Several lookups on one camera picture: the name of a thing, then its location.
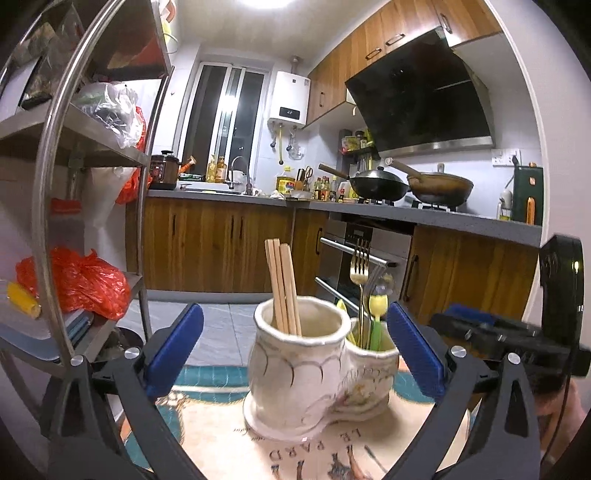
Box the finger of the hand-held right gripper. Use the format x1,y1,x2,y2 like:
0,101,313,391
429,302,542,361

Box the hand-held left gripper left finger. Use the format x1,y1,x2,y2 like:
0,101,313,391
39,302,206,480

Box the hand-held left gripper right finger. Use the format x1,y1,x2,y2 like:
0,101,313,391
383,301,543,480

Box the yellow green plastic spoon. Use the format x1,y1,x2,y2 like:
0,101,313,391
368,293,389,350

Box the silver metal fork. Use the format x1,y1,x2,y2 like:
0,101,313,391
367,265,394,301

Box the yellow green plastic utensil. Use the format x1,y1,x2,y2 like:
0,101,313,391
336,299,357,346

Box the wooden chopstick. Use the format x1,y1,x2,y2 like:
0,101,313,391
265,239,288,330
280,244,298,335
284,244,304,337
272,238,294,333

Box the white floral ceramic utensil holder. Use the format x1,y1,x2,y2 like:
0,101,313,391
242,298,400,442

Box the person's right forearm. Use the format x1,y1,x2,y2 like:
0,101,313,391
536,381,585,469

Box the wooden lower cabinet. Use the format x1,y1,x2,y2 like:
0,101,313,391
399,225,542,335
137,196,331,295

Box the printed quilted mat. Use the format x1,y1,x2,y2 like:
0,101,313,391
122,364,472,480

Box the grey kitchen countertop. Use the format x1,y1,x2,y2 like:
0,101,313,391
144,186,544,248

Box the dark green kitchen appliance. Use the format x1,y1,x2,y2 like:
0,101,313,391
513,164,544,226

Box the steel built-in oven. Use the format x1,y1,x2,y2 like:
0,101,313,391
315,219,414,320

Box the red plastic bag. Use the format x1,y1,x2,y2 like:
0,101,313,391
16,246,132,320
115,106,148,205

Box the gas stove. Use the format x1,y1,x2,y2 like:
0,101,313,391
355,196,459,214

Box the brown wok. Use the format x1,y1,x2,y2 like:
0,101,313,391
385,158,475,208

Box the yellow corn cob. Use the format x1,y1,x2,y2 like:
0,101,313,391
6,281,43,320

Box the black wok with lid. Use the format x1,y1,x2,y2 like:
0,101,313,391
318,162,412,202

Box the dark red rice cooker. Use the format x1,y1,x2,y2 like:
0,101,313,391
148,150,180,191

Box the row of condiment bottles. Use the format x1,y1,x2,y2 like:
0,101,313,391
313,175,354,204

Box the steel kitchen faucet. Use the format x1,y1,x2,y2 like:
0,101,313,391
229,156,253,195

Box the large cooking oil jug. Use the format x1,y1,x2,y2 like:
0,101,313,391
276,167,297,195

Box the curved steel tube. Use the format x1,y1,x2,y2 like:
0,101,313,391
36,0,118,365

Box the metal shelf rack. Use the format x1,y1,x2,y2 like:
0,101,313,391
0,0,175,370

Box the black spice rack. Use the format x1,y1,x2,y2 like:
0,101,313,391
340,129,378,172

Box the black range hood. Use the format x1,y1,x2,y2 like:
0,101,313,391
345,26,498,158

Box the clear plastic bag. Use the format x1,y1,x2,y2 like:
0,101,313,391
73,82,145,149

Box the white water heater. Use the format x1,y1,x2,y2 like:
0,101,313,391
267,71,311,130

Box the wooden upper cabinets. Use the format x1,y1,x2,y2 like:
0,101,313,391
305,0,503,128

